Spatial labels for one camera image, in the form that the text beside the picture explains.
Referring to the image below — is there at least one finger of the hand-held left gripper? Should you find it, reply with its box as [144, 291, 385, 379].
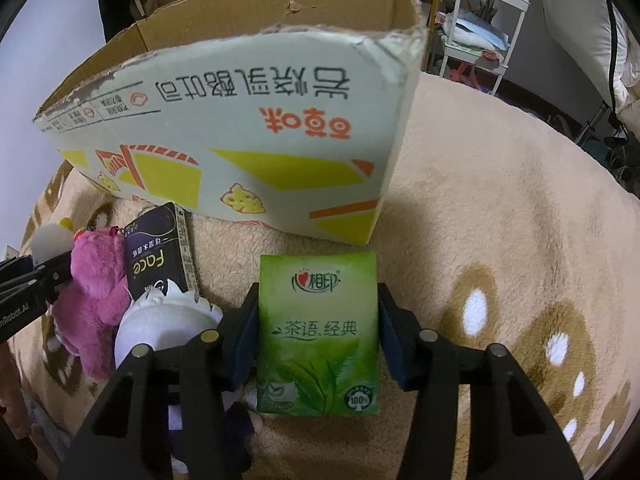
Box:
[0, 247, 75, 306]

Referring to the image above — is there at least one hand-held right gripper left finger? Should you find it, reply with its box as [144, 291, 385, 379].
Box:
[56, 281, 261, 480]

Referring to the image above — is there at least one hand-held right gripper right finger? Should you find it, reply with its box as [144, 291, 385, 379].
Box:
[376, 282, 585, 480]

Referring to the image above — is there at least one pink plush bear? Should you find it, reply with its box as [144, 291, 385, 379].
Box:
[54, 230, 132, 380]

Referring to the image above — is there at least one green tissue pack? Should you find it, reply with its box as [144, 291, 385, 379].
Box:
[256, 252, 381, 417]

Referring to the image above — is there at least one printed cardboard box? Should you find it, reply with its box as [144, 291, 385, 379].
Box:
[33, 0, 430, 247]

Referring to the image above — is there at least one white yellow plush toy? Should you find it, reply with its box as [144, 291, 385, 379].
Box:
[30, 217, 87, 266]

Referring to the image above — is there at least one black tissue pack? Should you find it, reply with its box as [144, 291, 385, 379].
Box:
[124, 202, 202, 297]

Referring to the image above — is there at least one beige patterned blanket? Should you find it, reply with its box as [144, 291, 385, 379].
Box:
[7, 71, 640, 480]

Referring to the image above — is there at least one white metal cart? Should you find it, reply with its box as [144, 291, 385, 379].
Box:
[429, 0, 531, 97]

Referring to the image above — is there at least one white puffy jacket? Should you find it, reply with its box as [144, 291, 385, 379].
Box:
[534, 0, 640, 133]

